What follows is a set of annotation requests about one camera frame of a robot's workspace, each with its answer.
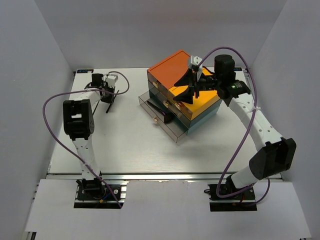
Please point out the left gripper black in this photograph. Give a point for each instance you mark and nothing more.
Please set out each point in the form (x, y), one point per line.
(112, 90)

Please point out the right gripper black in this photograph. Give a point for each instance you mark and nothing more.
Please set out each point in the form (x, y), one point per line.
(188, 79)

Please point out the thin black makeup brush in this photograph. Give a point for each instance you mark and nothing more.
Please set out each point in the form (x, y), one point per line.
(111, 101)

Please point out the black brush brown bristles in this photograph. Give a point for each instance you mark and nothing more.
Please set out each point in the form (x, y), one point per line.
(168, 117)

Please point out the clear wide bottom drawer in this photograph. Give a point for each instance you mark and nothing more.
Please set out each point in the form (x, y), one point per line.
(175, 129)

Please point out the long thin black stick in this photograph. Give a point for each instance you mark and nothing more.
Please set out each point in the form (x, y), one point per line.
(95, 107)

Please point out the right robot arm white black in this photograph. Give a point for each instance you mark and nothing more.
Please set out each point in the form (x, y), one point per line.
(274, 152)

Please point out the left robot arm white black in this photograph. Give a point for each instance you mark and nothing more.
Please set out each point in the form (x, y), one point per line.
(78, 119)

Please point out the blue label sticker left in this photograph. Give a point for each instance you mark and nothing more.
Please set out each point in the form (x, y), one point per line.
(84, 71)

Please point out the yellow drawer box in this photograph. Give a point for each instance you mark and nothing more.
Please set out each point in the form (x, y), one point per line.
(200, 104)

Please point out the dark orange drawer box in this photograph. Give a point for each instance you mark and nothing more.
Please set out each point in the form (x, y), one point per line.
(167, 72)

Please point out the dark grey drawer box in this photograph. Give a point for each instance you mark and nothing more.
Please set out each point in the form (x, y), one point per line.
(168, 105)

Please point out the teal drawer box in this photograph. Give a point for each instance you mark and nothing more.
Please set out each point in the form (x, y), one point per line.
(203, 117)

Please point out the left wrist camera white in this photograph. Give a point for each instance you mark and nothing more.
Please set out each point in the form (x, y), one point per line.
(110, 79)

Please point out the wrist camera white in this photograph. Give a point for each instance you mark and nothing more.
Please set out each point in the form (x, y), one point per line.
(110, 79)
(195, 64)

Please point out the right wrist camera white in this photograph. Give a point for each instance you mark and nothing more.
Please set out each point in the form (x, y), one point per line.
(195, 64)

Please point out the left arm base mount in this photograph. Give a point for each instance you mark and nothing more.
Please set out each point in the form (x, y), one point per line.
(94, 194)

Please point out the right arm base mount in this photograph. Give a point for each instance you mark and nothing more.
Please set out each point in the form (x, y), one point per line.
(243, 202)

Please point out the aluminium rail lower left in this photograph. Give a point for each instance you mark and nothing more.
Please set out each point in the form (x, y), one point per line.
(29, 235)

